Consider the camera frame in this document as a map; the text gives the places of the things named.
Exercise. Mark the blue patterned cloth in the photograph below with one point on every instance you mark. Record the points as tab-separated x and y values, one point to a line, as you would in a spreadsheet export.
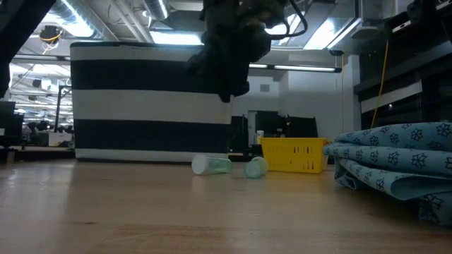
395	158

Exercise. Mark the white bottle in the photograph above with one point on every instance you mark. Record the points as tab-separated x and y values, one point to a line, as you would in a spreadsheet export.
260	137

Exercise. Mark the long ceiling light fixture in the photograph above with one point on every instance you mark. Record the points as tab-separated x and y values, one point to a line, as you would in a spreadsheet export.
300	67

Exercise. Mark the silver ventilation duct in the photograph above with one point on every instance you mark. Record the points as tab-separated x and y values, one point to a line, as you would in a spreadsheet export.
157	8

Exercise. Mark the black pole stand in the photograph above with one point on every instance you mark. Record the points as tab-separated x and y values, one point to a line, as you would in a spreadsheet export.
58	106

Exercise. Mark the yellow plastic basket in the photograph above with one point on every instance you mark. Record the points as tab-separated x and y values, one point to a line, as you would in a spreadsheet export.
293	155

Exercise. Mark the black cabinet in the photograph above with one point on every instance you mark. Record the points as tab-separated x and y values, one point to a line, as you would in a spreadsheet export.
279	125

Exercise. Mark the black white striped fabric bin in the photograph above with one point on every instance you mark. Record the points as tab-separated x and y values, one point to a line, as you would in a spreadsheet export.
141	106

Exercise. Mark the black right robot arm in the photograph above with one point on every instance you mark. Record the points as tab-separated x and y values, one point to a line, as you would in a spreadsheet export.
420	16

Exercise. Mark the dark computer monitor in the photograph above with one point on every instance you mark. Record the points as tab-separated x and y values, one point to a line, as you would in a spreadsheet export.
7	123

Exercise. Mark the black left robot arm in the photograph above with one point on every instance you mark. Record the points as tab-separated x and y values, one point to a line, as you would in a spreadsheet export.
17	28

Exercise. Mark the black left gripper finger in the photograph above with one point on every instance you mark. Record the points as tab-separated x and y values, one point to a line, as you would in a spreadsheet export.
220	77
241	79

